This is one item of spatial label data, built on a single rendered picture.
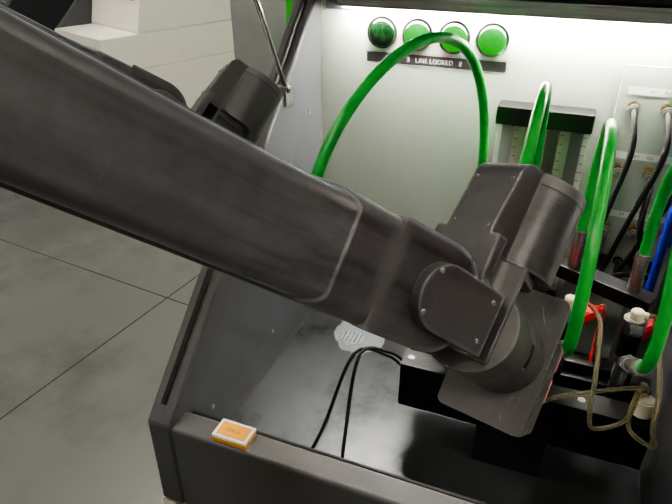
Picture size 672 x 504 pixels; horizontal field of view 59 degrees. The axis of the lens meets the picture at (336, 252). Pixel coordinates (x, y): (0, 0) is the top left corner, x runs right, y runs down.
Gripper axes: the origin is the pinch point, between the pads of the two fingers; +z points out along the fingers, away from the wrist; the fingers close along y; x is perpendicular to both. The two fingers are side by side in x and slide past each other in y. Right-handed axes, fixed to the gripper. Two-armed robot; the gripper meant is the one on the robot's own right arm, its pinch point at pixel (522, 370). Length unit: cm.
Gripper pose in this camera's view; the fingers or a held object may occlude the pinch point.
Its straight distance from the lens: 54.2
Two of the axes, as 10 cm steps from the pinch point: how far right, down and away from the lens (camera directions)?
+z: 4.2, 3.1, 8.5
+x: -8.1, -2.9, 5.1
